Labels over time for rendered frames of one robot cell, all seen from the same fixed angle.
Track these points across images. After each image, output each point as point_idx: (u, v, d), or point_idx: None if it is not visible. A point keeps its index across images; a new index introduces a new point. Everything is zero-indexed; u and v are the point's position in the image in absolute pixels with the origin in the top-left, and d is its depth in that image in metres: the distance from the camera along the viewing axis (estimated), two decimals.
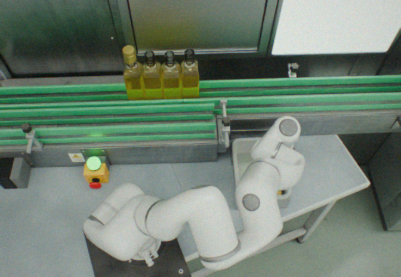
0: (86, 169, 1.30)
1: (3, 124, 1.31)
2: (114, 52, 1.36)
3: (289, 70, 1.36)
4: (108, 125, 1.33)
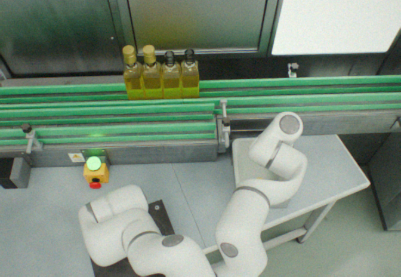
0: (86, 169, 1.30)
1: (3, 124, 1.31)
2: (114, 52, 1.36)
3: (289, 70, 1.36)
4: (108, 125, 1.33)
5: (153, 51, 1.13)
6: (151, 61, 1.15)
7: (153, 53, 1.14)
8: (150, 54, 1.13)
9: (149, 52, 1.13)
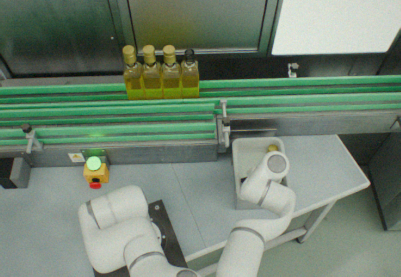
0: (86, 169, 1.30)
1: (3, 124, 1.31)
2: (114, 52, 1.36)
3: (289, 70, 1.36)
4: (108, 125, 1.33)
5: (153, 51, 1.13)
6: (151, 61, 1.15)
7: (153, 53, 1.14)
8: (150, 54, 1.13)
9: (149, 52, 1.13)
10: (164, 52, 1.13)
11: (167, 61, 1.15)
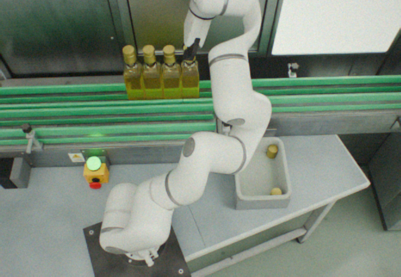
0: (86, 169, 1.30)
1: (3, 124, 1.31)
2: (114, 52, 1.36)
3: (289, 70, 1.36)
4: (108, 125, 1.33)
5: (153, 51, 1.13)
6: (151, 61, 1.15)
7: (153, 53, 1.14)
8: (150, 54, 1.13)
9: (149, 52, 1.13)
10: (164, 52, 1.13)
11: (167, 61, 1.15)
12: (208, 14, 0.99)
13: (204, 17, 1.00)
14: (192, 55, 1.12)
